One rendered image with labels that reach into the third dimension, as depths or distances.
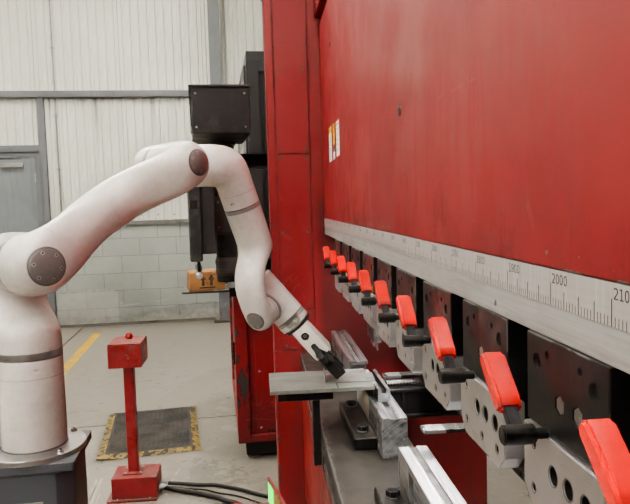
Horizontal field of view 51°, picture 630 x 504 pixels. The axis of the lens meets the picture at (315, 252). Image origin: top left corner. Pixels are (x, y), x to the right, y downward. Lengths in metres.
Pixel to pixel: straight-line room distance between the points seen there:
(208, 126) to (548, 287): 2.22
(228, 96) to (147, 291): 6.04
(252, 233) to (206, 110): 1.18
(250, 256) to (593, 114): 1.20
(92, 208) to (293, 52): 1.42
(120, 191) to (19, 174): 7.36
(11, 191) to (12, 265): 7.50
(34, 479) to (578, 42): 1.17
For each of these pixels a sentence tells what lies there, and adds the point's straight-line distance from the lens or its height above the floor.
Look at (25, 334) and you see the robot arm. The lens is 1.34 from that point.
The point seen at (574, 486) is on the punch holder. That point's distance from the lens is 0.60.
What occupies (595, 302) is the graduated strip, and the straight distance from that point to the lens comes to 0.54.
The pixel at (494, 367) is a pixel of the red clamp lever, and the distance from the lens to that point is 0.66.
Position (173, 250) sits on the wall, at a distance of 8.52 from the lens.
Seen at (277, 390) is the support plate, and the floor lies 1.00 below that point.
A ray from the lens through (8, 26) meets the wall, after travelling 9.05.
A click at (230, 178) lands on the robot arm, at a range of 1.58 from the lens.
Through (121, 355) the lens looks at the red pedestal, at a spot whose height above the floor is 0.74.
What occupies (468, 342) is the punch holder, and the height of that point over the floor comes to 1.29.
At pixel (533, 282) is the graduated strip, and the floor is 1.39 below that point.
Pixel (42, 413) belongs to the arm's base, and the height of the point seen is 1.08.
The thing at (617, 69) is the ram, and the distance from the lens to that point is 0.52.
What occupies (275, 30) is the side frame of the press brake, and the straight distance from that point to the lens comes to 2.64.
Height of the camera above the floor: 1.47
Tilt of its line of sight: 4 degrees down
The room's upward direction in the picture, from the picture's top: 2 degrees counter-clockwise
